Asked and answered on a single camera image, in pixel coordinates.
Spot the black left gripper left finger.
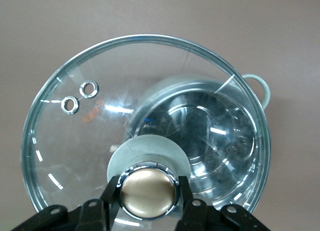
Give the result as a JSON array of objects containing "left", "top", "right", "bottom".
[{"left": 13, "top": 175, "right": 120, "bottom": 231}]

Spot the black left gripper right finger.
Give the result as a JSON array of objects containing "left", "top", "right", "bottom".
[{"left": 177, "top": 175, "right": 270, "bottom": 231}]

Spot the glass lid with bronze knob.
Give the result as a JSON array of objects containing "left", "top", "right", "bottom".
[{"left": 20, "top": 34, "right": 273, "bottom": 231}]

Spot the steel pot with grey handles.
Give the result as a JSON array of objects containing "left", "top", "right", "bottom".
[{"left": 129, "top": 73, "right": 273, "bottom": 210}]

